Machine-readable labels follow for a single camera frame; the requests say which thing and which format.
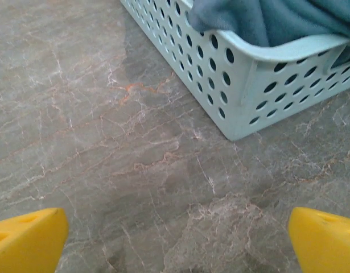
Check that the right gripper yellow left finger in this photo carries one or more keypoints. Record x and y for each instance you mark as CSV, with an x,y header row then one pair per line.
x,y
29,244

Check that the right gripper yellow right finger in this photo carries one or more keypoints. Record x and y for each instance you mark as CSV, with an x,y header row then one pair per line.
x,y
325,244

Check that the light blue perforated plastic basket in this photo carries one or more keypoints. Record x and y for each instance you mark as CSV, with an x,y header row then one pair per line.
x,y
240,94

